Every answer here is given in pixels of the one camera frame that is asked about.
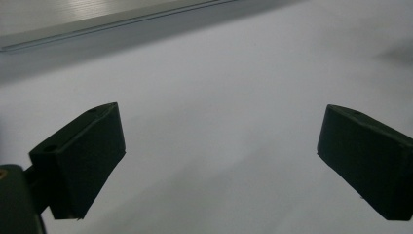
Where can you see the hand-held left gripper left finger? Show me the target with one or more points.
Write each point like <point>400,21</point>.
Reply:
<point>78,165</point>

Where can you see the grey metal rail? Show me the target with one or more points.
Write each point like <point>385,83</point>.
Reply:
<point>97,19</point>

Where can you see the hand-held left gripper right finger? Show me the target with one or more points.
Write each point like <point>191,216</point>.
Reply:
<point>370,162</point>

